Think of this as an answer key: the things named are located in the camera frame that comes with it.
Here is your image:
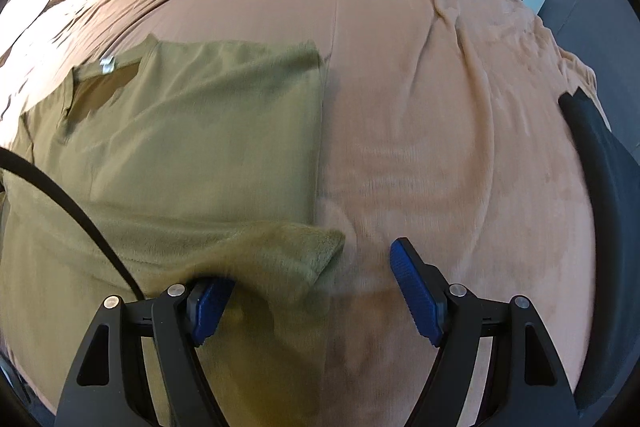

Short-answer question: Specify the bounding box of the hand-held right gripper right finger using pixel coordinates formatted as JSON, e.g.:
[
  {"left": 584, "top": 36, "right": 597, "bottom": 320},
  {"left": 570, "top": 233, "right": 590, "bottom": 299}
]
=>
[{"left": 389, "top": 237, "right": 577, "bottom": 427}]

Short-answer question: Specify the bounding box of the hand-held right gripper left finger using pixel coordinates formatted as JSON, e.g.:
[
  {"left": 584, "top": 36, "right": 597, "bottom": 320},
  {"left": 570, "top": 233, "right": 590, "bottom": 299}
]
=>
[{"left": 55, "top": 276, "right": 237, "bottom": 427}]

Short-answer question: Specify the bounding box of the olive printed t-shirt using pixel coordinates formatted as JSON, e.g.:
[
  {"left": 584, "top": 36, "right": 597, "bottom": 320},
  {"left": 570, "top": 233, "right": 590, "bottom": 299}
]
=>
[{"left": 0, "top": 34, "right": 347, "bottom": 427}]

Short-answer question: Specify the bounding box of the brown blanket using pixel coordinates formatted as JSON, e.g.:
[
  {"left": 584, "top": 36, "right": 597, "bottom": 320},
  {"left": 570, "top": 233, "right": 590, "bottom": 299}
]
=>
[{"left": 0, "top": 0, "right": 612, "bottom": 427}]

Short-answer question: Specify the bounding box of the thick black gripper cable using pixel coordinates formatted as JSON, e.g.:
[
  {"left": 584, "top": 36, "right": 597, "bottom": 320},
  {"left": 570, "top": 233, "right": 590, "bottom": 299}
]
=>
[{"left": 0, "top": 146, "right": 147, "bottom": 303}]

